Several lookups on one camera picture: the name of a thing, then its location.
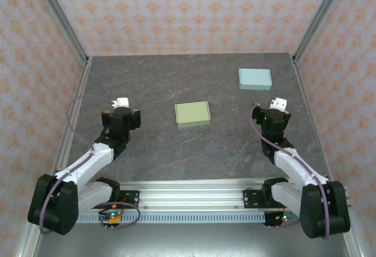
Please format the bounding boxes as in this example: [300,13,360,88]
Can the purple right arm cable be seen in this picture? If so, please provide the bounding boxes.
[249,100,330,239]

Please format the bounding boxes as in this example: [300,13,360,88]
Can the aluminium table edge rail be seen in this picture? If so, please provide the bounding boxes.
[52,175,332,188]

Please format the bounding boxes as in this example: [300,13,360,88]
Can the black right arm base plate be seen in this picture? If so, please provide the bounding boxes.
[243,189,274,209]

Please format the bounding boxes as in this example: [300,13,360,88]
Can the aluminium table side rail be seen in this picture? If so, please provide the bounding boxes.
[45,56,93,189]
[289,54,335,187]

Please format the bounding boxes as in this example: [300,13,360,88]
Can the white slotted cable duct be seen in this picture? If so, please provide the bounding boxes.
[43,212,267,224]

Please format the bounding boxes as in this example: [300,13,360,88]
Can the light blue paper box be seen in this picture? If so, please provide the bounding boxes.
[238,67,273,91]

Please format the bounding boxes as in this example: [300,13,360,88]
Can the aluminium frame post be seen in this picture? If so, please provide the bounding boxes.
[31,0,90,66]
[290,0,352,64]

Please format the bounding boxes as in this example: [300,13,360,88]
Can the light green paper box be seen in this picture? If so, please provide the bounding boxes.
[174,100,212,128]

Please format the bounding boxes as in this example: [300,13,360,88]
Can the wide aluminium base beam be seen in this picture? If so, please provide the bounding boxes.
[31,187,353,211]

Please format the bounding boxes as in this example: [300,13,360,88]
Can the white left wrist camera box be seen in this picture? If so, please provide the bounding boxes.
[110,97,130,107]

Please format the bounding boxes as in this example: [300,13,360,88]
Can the aluminium frame leg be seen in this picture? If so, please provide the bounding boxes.
[337,209,364,257]
[14,209,45,257]

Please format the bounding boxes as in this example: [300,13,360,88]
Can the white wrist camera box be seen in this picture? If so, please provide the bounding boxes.
[269,97,287,111]
[110,97,130,107]

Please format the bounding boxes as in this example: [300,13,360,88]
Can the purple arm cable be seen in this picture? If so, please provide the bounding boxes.
[249,100,330,239]
[38,94,141,235]

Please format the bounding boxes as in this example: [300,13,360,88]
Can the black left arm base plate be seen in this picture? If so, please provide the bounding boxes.
[111,190,140,209]

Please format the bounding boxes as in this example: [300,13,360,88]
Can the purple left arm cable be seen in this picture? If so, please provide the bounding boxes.
[38,94,141,235]

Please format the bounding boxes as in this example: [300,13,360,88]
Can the grey metal sheet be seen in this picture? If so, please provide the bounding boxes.
[31,223,347,257]

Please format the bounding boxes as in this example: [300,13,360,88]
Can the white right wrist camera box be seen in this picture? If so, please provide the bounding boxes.
[269,97,287,111]

